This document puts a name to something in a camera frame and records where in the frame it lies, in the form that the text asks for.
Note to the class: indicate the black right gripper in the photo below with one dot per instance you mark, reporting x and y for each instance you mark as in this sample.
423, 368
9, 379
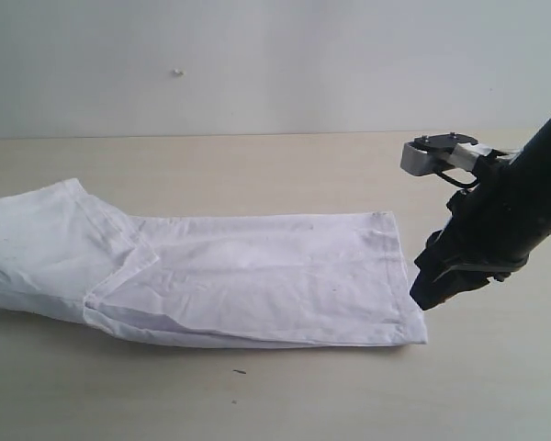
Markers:
454, 260

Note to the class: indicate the white t-shirt red lettering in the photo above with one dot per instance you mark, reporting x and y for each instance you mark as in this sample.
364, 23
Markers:
215, 282

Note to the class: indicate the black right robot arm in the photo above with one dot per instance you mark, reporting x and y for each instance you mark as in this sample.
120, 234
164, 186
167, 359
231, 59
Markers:
500, 212

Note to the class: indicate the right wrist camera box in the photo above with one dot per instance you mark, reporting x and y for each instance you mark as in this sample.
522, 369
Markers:
428, 155

